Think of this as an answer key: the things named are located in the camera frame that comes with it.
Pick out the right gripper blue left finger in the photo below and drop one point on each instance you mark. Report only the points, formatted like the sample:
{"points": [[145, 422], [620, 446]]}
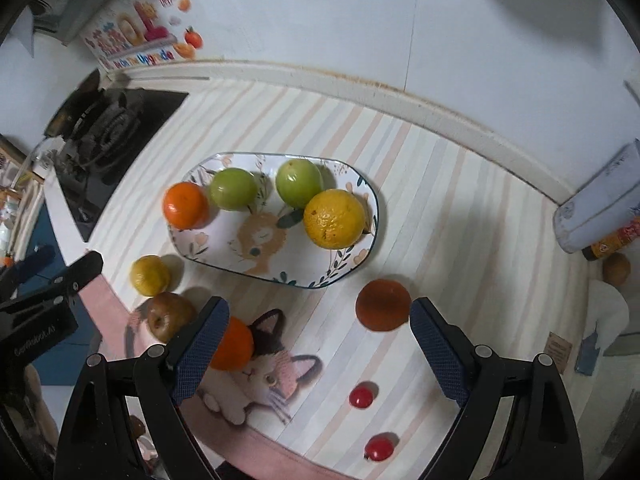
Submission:
{"points": [[193, 347]]}

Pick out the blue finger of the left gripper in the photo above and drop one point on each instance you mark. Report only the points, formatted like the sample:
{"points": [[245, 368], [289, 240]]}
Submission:
{"points": [[21, 271]]}

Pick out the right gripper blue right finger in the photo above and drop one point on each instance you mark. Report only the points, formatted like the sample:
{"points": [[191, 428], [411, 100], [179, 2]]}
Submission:
{"points": [[445, 347]]}

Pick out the orange tangerine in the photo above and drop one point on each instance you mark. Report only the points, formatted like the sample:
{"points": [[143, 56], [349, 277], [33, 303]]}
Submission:
{"points": [[185, 206], [235, 349]]}

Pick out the brown red apple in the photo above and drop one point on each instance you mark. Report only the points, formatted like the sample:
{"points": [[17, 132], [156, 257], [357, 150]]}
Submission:
{"points": [[167, 314]]}

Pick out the red cherry tomato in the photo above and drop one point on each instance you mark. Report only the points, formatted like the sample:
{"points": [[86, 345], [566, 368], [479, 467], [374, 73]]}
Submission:
{"points": [[361, 397], [378, 448]]}

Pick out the dark red-orange fruit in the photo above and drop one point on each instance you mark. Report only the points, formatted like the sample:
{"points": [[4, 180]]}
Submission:
{"points": [[383, 305]]}

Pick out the small yellow lemon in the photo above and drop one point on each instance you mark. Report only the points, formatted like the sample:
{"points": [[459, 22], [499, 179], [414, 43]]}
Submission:
{"points": [[149, 276]]}

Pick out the green apple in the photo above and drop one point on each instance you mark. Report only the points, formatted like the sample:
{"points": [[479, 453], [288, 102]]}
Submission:
{"points": [[233, 189], [298, 180]]}

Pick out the large yellow orange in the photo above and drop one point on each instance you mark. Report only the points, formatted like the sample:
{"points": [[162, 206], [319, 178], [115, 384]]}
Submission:
{"points": [[334, 219]]}

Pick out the blue kitchen cabinet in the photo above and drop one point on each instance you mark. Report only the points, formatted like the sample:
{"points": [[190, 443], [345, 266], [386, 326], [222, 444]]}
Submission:
{"points": [[61, 365]]}

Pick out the calico cat shaped mat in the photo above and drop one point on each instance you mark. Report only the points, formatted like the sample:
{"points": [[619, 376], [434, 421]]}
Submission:
{"points": [[271, 379]]}

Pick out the black gas stove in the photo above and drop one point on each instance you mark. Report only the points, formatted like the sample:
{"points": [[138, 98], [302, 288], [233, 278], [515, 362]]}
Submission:
{"points": [[109, 138]]}

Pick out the small brown card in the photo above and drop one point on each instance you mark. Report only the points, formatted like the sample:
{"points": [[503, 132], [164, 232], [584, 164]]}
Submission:
{"points": [[559, 350]]}

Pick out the floral oval ceramic plate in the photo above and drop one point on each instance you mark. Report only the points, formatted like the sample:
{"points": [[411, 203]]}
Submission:
{"points": [[268, 240]]}

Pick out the black frying pan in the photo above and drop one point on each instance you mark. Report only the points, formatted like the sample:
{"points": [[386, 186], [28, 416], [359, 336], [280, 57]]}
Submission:
{"points": [[66, 117]]}

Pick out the tissue pack with tissue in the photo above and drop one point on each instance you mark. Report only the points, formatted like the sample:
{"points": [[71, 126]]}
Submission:
{"points": [[612, 324]]}

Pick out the silver gas canister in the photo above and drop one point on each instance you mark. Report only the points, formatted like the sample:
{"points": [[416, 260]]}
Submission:
{"points": [[609, 201]]}

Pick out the dark soy sauce bottle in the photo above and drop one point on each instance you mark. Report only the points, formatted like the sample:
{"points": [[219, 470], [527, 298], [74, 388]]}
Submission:
{"points": [[613, 242]]}

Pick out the colourful wall sticker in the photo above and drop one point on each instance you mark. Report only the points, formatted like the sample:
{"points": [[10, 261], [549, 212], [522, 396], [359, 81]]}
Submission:
{"points": [[130, 33]]}

